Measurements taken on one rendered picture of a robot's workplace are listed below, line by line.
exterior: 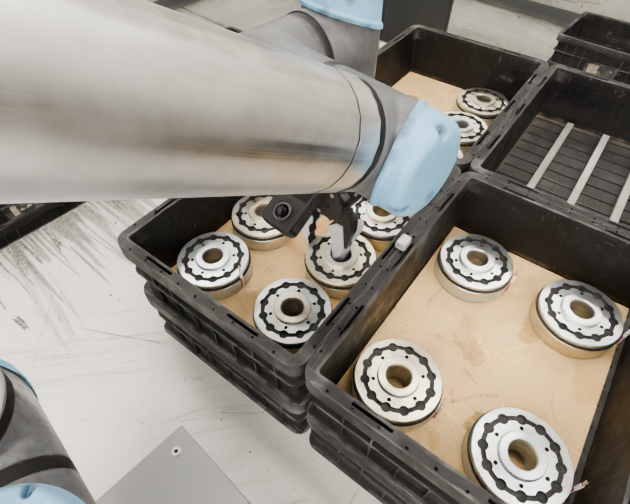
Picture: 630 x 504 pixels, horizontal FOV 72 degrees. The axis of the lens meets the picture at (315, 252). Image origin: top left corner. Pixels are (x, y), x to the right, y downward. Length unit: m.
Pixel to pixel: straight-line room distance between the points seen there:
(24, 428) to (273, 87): 0.37
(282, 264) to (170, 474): 0.31
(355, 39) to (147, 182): 0.29
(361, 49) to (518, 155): 0.55
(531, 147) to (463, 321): 0.44
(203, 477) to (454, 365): 0.34
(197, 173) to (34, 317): 0.73
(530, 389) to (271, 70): 0.50
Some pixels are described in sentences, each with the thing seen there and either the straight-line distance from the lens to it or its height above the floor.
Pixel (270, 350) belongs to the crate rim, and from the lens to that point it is 0.46.
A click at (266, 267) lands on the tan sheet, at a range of 0.65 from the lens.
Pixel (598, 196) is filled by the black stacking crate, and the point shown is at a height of 0.83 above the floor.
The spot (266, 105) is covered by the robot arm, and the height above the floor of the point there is 1.24.
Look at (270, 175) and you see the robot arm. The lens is 0.20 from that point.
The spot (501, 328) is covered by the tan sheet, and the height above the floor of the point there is 0.83.
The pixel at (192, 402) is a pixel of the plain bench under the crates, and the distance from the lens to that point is 0.71.
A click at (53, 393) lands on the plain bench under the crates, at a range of 0.79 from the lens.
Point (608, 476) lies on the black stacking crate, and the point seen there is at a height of 0.89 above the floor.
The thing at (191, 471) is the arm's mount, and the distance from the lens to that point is 0.62.
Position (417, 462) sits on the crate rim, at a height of 0.93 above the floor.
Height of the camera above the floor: 1.34
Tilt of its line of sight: 50 degrees down
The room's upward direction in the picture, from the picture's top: straight up
